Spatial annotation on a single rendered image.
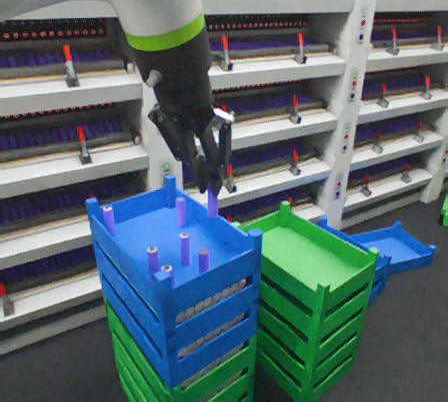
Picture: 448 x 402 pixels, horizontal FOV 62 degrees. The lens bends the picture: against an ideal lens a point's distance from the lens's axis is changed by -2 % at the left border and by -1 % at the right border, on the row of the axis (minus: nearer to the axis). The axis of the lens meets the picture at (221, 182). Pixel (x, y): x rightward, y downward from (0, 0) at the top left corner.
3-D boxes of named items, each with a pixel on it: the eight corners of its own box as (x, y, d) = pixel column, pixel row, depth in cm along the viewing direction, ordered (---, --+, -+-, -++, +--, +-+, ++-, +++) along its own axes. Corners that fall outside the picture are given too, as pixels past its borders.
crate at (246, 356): (256, 360, 78) (257, 333, 74) (172, 419, 67) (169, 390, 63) (179, 283, 99) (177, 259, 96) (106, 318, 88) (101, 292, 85)
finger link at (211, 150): (196, 99, 53) (205, 99, 52) (217, 155, 61) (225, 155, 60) (185, 117, 51) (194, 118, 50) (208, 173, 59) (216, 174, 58)
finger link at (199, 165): (196, 168, 60) (191, 167, 60) (204, 195, 65) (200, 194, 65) (203, 154, 61) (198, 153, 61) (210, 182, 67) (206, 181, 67)
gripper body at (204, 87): (135, 86, 47) (156, 140, 54) (196, 92, 44) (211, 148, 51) (161, 53, 51) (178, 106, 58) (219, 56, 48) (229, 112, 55)
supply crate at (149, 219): (261, 269, 67) (263, 232, 64) (163, 322, 56) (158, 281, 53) (174, 204, 89) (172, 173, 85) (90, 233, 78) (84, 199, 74)
